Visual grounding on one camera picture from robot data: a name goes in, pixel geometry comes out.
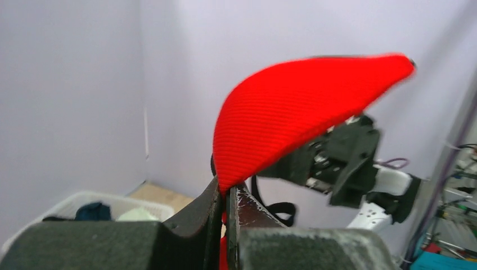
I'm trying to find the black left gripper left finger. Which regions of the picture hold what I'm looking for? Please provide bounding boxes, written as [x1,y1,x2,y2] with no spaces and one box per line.
[1,179,222,269]

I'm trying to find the white plastic basket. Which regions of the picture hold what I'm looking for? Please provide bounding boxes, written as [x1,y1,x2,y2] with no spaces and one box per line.
[1,191,174,254]

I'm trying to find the pale green bra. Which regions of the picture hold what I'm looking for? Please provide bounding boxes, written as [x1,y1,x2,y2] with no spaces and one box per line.
[116,208,159,222]

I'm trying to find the red bra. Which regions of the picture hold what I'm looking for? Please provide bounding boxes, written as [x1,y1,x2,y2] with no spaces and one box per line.
[212,53,415,269]

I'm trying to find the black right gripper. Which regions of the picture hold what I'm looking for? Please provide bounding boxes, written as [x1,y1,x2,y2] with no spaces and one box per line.
[258,114,380,208]

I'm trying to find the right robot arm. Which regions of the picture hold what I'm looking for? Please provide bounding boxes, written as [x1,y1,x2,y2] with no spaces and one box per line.
[259,115,421,232]

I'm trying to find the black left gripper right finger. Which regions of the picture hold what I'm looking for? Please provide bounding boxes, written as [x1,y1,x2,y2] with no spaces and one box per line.
[226,184,396,269]

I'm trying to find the dark blue bra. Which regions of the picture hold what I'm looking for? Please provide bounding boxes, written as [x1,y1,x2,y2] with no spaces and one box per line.
[75,202,112,221]

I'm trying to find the black bra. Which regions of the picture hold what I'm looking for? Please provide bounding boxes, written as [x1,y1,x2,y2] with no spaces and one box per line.
[42,216,75,222]

